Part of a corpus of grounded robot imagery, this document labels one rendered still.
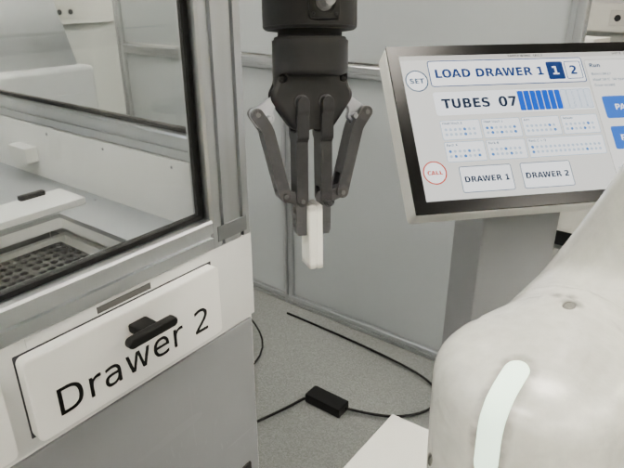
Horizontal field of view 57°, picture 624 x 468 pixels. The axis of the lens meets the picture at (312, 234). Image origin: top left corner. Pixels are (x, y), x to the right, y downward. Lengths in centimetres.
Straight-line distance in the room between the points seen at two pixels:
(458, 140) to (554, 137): 18
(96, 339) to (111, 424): 15
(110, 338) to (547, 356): 52
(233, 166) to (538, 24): 115
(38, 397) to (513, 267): 86
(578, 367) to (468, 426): 8
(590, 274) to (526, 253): 70
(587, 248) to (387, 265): 170
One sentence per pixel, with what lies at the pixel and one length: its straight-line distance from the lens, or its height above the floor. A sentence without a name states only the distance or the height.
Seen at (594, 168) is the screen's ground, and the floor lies 101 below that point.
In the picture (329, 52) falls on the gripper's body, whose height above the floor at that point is 124.
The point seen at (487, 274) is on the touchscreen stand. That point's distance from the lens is 117.
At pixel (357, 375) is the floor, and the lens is 213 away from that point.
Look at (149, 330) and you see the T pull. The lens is 73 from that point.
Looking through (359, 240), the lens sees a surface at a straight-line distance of 220.
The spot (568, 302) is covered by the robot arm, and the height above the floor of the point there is 109.
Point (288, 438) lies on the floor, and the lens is 189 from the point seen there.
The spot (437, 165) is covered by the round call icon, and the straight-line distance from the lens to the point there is 97.
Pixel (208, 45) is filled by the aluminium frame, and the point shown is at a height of 123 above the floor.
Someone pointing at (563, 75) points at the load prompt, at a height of 115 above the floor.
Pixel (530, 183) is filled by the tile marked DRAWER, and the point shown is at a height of 99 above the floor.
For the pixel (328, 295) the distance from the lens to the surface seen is 241.
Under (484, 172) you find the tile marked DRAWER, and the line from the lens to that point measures 100.
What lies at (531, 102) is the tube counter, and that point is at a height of 111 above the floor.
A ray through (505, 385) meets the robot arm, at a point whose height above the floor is 108.
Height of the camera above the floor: 130
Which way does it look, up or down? 24 degrees down
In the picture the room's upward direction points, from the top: straight up
